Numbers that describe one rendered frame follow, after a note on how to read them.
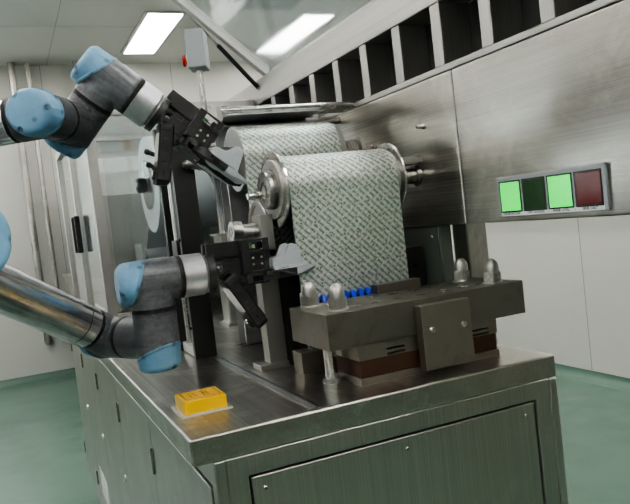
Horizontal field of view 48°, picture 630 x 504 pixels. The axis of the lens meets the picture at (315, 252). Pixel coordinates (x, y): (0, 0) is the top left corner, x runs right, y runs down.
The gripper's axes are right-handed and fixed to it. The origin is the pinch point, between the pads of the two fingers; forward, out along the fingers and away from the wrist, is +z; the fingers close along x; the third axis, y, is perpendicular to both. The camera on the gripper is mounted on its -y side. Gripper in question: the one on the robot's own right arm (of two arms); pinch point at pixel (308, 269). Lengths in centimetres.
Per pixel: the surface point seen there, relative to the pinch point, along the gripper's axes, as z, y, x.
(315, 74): 32, 48, 54
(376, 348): 2.6, -13.3, -18.9
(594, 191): 29, 9, -43
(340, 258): 6.8, 1.2, -0.3
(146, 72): 92, 162, 556
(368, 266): 12.7, -1.2, -0.3
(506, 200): 29.4, 8.7, -22.9
